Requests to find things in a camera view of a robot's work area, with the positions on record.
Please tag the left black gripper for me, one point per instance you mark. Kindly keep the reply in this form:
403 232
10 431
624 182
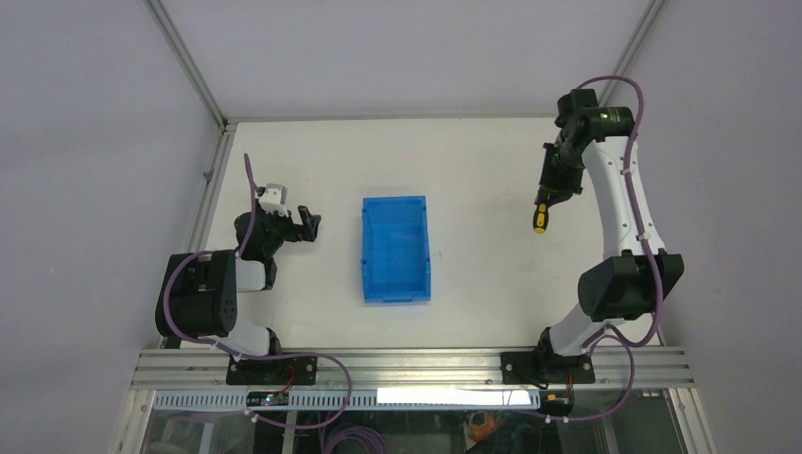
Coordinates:
303 233

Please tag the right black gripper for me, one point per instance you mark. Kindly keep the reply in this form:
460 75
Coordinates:
549 181

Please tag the yellow black screwdriver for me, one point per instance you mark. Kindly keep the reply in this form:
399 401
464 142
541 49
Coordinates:
540 220

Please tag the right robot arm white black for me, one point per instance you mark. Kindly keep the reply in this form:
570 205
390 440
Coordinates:
623 295

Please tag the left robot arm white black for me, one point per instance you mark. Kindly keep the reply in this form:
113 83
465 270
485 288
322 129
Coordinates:
198 300

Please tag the blue plastic bin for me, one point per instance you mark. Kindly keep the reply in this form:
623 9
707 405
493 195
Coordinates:
395 257

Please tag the orange object below table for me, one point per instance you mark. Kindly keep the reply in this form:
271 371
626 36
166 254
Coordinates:
481 424

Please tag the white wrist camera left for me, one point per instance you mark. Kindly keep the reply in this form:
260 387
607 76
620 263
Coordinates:
272 199

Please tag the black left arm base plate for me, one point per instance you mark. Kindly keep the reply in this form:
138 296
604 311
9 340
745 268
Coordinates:
294 371

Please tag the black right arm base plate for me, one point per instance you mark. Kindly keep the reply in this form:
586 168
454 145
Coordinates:
530 367

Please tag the white slotted cable duct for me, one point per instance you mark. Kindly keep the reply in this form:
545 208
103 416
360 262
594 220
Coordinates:
379 399

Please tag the aluminium rail front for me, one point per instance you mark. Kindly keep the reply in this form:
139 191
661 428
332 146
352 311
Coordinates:
648 368

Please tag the aluminium frame post right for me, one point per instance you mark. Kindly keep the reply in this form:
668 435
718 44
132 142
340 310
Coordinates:
631 50

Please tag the aluminium frame post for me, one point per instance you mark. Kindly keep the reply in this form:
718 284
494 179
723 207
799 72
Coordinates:
631 50
181 52

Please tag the aluminium frame post left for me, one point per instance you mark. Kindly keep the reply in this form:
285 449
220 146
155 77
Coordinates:
181 52

